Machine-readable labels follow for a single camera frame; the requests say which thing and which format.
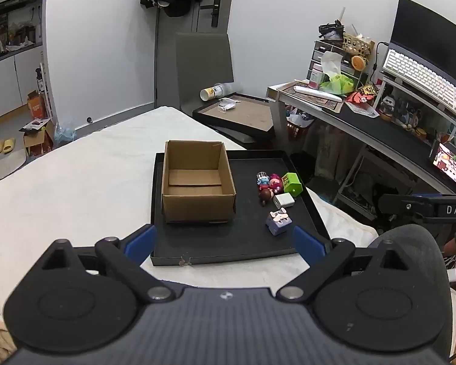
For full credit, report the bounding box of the cluttered kitchen shelf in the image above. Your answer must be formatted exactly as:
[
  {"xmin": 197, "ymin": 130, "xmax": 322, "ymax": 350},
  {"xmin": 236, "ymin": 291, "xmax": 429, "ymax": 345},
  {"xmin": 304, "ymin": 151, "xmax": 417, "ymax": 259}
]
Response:
[{"xmin": 0, "ymin": 0, "xmax": 44, "ymax": 70}]

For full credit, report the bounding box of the orange box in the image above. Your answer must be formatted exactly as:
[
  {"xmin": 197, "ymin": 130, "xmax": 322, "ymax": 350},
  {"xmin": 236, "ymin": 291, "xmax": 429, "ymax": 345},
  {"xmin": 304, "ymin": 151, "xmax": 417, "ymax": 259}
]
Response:
[{"xmin": 26, "ymin": 90, "xmax": 48, "ymax": 119}]

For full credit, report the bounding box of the green hexagonal box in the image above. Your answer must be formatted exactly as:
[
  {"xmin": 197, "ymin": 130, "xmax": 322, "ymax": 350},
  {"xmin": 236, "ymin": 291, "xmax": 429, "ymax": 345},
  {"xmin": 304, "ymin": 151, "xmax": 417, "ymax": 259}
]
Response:
[{"xmin": 282, "ymin": 172, "xmax": 303, "ymax": 197}]

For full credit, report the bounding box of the grey desk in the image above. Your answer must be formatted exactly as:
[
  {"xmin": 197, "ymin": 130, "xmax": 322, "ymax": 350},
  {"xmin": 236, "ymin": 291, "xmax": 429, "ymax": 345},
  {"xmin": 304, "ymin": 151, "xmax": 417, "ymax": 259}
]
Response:
[{"xmin": 267, "ymin": 82, "xmax": 456, "ymax": 195}]

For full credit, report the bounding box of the grey panel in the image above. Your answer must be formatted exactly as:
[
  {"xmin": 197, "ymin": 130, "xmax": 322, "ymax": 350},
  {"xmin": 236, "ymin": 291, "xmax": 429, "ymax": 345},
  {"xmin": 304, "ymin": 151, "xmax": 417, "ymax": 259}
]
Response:
[{"xmin": 174, "ymin": 32, "xmax": 235, "ymax": 112}]

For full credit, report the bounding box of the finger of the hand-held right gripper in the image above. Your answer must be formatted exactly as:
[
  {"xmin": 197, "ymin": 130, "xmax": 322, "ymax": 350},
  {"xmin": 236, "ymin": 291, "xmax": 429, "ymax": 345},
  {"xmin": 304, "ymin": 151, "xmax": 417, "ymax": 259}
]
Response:
[{"xmin": 378, "ymin": 193, "xmax": 438, "ymax": 224}]

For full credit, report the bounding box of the patterned desk mat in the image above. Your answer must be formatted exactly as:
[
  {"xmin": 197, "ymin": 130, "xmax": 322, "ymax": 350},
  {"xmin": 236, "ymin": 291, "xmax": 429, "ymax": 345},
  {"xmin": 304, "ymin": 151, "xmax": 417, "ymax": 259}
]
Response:
[{"xmin": 275, "ymin": 82, "xmax": 344, "ymax": 113}]

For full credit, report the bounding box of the green plastic bag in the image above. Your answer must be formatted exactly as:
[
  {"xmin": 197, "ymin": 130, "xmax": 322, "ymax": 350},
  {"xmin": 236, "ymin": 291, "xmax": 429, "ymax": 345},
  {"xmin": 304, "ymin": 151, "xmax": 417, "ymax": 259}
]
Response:
[{"xmin": 319, "ymin": 74, "xmax": 355, "ymax": 96}]

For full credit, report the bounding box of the white charger cube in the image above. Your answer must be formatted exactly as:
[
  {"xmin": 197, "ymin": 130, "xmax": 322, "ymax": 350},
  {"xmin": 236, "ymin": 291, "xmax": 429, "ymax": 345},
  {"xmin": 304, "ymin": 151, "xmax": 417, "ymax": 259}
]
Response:
[{"xmin": 272, "ymin": 193, "xmax": 295, "ymax": 210}]

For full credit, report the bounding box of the white face mask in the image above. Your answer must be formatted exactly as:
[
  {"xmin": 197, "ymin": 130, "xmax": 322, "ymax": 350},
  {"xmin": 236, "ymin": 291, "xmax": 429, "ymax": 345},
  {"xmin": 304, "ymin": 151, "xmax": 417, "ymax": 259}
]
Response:
[{"xmin": 217, "ymin": 98, "xmax": 241, "ymax": 113}]

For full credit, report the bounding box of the red snack packet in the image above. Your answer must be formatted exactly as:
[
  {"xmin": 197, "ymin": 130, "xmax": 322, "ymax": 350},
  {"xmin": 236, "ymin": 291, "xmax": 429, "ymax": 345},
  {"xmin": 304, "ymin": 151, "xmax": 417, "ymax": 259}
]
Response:
[{"xmin": 346, "ymin": 84, "xmax": 378, "ymax": 105}]

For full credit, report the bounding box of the white monitor riser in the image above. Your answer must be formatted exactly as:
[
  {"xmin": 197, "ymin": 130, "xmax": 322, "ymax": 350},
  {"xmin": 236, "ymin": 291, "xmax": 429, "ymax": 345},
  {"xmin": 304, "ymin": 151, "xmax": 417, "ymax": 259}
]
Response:
[{"xmin": 372, "ymin": 72, "xmax": 456, "ymax": 153}]

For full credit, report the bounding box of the cardboard box with black packet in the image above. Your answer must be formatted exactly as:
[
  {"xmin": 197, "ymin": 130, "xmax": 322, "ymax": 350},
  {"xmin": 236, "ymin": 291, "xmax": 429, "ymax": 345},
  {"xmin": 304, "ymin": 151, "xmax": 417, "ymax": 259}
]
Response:
[{"xmin": 19, "ymin": 118, "xmax": 56, "ymax": 156}]

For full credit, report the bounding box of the pink jar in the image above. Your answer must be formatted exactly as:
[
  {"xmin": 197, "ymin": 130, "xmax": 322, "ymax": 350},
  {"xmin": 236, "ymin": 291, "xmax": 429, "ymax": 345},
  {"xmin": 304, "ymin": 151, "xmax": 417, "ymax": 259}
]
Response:
[{"xmin": 308, "ymin": 64, "xmax": 323, "ymax": 90}]

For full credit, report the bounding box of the white keyboard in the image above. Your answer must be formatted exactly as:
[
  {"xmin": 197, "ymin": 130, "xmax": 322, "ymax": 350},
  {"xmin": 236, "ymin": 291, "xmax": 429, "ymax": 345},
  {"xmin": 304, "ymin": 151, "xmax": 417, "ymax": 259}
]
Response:
[{"xmin": 382, "ymin": 49, "xmax": 456, "ymax": 119}]

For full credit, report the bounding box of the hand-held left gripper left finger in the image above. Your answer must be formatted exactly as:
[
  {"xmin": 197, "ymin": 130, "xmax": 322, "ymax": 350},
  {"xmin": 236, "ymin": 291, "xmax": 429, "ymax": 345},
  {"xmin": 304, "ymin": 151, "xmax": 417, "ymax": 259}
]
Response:
[{"xmin": 41, "ymin": 224, "xmax": 176, "ymax": 302}]

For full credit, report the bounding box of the robot figurine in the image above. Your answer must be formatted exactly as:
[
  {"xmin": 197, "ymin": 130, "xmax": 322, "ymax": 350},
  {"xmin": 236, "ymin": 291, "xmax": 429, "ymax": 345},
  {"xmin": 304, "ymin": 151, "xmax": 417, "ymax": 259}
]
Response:
[{"xmin": 378, "ymin": 95, "xmax": 398, "ymax": 122}]

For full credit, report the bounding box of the black tray with cardboard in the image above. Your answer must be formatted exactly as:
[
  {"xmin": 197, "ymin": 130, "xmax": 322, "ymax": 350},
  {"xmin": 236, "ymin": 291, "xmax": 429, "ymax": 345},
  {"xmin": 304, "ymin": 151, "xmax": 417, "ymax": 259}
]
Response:
[{"xmin": 192, "ymin": 92, "xmax": 280, "ymax": 142}]

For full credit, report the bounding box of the blue plastic bag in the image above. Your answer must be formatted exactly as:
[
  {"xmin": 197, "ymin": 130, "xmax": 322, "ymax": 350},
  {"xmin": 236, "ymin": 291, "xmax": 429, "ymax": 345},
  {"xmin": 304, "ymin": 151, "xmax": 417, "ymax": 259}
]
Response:
[{"xmin": 53, "ymin": 122, "xmax": 77, "ymax": 147}]

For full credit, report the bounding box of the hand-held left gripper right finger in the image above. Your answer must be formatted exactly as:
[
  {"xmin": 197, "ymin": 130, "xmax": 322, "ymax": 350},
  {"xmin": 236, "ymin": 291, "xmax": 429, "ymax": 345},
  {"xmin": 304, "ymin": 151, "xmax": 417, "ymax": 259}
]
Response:
[{"xmin": 275, "ymin": 225, "xmax": 409, "ymax": 302}]

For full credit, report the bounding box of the white tube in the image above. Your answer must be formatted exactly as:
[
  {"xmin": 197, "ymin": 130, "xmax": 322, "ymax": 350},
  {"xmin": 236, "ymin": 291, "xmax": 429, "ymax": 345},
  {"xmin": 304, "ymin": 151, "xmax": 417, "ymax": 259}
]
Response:
[{"xmin": 293, "ymin": 85, "xmax": 343, "ymax": 103}]

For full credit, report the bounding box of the purple rabbit box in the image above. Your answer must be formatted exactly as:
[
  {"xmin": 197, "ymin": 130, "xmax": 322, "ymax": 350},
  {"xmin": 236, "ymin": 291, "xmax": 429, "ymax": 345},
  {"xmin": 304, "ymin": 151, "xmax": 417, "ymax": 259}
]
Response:
[{"xmin": 266, "ymin": 208, "xmax": 292, "ymax": 235}]

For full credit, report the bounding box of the black door handle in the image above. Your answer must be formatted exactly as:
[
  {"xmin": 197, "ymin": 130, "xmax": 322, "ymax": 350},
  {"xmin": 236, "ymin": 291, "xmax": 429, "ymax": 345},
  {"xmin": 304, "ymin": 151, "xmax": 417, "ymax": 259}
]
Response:
[{"xmin": 200, "ymin": 0, "xmax": 221, "ymax": 28}]

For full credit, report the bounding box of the grey office chair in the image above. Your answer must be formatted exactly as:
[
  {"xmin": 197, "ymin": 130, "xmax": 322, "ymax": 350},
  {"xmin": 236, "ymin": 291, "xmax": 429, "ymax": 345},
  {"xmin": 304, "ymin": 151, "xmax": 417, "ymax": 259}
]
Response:
[{"xmin": 365, "ymin": 224, "xmax": 454, "ymax": 360}]

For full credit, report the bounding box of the black monitor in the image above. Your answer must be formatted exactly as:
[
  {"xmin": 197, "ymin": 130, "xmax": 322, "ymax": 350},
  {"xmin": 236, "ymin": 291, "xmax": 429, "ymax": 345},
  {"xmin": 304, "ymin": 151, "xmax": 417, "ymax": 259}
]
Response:
[{"xmin": 389, "ymin": 0, "xmax": 456, "ymax": 84}]

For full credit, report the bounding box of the wicker basket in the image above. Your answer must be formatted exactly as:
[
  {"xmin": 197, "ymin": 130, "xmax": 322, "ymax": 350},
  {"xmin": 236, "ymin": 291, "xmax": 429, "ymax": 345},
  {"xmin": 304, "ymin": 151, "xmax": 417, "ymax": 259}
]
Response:
[{"xmin": 342, "ymin": 32, "xmax": 375, "ymax": 58}]

